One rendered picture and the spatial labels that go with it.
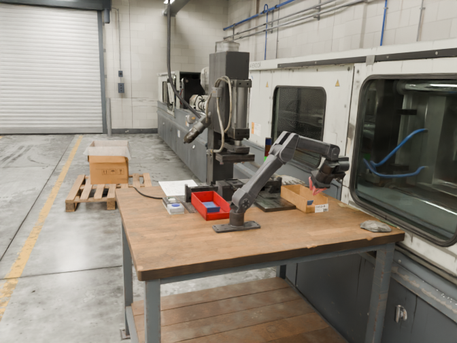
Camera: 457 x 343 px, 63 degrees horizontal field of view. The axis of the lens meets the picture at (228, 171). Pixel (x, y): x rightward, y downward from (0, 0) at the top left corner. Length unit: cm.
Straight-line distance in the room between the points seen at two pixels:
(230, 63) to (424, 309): 141
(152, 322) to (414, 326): 112
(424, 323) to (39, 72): 1036
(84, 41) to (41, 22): 108
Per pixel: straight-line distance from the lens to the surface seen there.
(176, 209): 174
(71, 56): 1099
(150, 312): 139
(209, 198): 190
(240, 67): 196
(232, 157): 188
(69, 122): 1105
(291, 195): 193
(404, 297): 192
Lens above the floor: 149
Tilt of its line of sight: 13 degrees down
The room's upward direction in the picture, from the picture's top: 2 degrees clockwise
